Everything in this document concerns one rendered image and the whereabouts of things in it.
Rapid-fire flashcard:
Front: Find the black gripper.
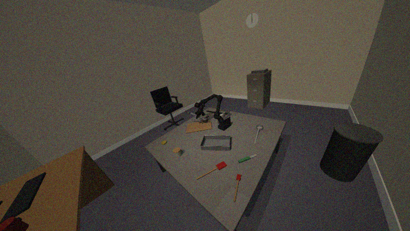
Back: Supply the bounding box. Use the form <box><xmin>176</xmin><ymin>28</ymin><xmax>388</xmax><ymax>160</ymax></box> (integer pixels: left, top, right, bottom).
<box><xmin>195</xmin><ymin>108</ymin><xmax>203</xmax><ymax>119</ymax></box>

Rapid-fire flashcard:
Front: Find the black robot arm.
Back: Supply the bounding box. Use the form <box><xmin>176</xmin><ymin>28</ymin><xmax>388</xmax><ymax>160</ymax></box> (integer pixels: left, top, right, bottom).
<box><xmin>195</xmin><ymin>94</ymin><xmax>224</xmax><ymax>123</ymax></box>

